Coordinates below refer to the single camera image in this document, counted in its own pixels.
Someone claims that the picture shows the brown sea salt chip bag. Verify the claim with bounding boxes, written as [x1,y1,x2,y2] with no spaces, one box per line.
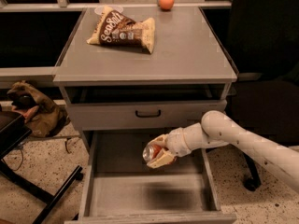
[87,10,155,53]

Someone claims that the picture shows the open grey middle drawer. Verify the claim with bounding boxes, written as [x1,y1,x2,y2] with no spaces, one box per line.
[65,129,236,224]

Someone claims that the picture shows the red coke can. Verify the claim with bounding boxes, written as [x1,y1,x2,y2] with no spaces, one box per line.
[142,145,162,162]

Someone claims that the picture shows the black office chair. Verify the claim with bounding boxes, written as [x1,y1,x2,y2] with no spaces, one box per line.
[214,0,299,192]

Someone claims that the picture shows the black drawer handle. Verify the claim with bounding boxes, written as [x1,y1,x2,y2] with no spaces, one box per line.
[135,109,162,119]

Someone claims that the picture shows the grey drawer cabinet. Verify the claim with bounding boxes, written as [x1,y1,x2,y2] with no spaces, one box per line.
[52,6,238,224]

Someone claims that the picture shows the black chair at left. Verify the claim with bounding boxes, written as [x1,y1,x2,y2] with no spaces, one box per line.
[0,110,84,224]

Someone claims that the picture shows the orange fruit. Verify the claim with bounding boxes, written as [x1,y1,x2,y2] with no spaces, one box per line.
[158,0,174,10]

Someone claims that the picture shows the clear plastic cup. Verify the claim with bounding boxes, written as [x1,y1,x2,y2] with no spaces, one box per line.
[94,5,123,15]

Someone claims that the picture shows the black floor cable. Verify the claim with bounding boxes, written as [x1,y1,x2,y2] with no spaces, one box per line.
[4,136,81,172]

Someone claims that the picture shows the brown bag on floor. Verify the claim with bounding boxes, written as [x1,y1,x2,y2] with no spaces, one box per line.
[7,81,70,138]

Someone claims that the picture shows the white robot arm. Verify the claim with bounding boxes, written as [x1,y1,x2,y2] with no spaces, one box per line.
[142,110,299,192]

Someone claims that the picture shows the closed grey top drawer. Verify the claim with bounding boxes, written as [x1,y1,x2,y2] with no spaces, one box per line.
[67,100,227,131]

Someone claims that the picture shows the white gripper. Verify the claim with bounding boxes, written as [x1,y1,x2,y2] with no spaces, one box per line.
[147,128,192,169]

